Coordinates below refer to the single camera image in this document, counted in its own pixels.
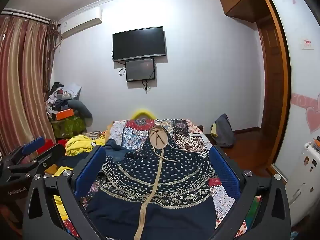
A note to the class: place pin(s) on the large black wall television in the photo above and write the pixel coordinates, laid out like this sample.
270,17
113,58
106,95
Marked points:
138,43

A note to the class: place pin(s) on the grey bag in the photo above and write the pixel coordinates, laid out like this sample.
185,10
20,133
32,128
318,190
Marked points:
225,130

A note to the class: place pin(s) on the curtain rail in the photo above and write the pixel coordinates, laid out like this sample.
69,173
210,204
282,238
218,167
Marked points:
27,15

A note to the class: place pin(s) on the green patterned cloth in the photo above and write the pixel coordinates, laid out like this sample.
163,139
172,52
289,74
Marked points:
67,128

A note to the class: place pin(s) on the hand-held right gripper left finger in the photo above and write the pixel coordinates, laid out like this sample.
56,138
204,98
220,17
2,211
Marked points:
90,171

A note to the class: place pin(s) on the pile of mixed clothes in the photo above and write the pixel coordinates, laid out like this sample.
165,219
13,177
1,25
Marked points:
58,97

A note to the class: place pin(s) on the wooden overhead cabinet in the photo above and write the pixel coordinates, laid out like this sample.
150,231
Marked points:
240,2

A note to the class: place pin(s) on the patchwork blanket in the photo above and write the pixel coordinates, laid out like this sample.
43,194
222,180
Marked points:
190,135

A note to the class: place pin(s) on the wooden door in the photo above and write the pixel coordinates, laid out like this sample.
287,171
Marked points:
267,80

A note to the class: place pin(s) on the pink heart sticker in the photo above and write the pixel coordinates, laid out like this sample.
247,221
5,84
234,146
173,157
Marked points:
313,117

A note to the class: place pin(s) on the navy patterned hoodie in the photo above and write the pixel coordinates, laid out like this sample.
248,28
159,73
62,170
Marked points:
150,175

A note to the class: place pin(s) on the striped red curtain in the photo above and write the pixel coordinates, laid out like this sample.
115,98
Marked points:
20,80

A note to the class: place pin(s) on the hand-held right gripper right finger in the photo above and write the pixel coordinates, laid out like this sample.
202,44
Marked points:
225,172

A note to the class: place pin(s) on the orange box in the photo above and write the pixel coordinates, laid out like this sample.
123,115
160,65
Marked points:
65,114

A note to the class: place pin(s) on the white air conditioner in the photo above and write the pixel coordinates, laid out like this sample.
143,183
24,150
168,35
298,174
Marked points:
82,22

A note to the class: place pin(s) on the red cloth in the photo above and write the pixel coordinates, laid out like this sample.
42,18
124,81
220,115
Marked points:
51,143

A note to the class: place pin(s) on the white appliance with stickers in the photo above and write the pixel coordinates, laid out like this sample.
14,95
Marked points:
306,185

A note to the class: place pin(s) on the white sliding wardrobe door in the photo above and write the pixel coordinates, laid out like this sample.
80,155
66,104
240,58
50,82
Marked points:
300,80

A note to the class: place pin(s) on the small black wall monitor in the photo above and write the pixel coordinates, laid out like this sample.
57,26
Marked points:
140,70

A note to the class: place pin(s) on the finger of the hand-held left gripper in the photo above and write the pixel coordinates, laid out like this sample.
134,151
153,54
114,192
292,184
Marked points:
33,145
50,155

